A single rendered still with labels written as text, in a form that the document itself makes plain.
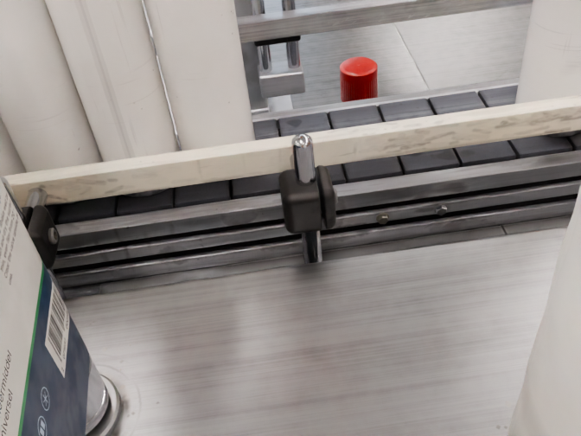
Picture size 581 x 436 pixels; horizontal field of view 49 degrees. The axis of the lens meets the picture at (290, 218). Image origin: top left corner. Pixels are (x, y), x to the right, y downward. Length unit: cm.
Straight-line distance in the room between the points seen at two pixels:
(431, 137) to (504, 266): 10
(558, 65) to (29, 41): 32
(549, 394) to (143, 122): 29
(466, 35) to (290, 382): 47
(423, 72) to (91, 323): 40
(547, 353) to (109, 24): 28
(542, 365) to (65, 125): 32
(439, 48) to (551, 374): 52
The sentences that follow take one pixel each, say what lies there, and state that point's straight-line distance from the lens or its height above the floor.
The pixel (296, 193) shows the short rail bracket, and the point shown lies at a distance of 35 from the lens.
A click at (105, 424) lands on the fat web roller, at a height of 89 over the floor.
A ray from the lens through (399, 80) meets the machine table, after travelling 62.
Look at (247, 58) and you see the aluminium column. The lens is 55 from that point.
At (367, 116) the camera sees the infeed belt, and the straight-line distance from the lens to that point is 48.
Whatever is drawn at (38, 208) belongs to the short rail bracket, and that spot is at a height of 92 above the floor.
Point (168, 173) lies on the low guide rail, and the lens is 40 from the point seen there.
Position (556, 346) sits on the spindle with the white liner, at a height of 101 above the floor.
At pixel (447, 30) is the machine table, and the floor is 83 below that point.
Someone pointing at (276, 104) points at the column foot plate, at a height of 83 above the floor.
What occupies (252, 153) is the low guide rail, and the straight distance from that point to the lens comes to 39.
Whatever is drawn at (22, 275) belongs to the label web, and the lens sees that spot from 24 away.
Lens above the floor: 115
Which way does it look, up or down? 42 degrees down
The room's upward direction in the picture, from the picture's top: 7 degrees counter-clockwise
